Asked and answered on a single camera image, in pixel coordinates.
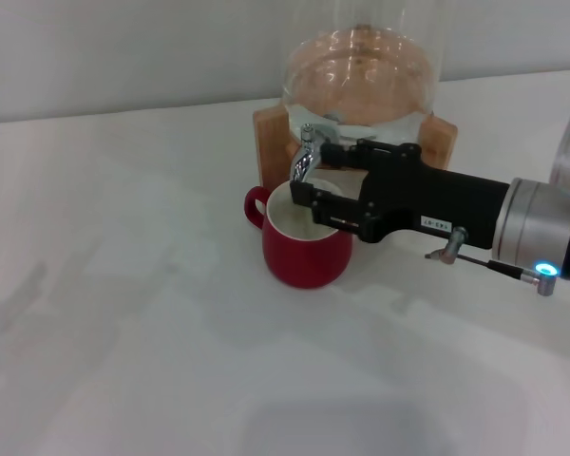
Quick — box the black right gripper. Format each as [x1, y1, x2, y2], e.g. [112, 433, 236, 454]
[289, 138, 512, 251]

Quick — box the chrome faucet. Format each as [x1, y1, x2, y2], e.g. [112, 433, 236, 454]
[289, 123, 339, 184]

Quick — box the red ceramic cup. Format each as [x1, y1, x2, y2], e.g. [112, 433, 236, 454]
[244, 179, 354, 290]

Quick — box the right arm cable with connector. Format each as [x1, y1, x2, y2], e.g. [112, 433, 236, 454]
[424, 226, 561, 296]

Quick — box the wooden dispenser stand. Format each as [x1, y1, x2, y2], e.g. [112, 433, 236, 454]
[253, 106, 459, 189]

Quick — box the glass water dispenser jar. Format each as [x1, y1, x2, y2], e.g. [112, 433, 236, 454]
[279, 0, 444, 144]

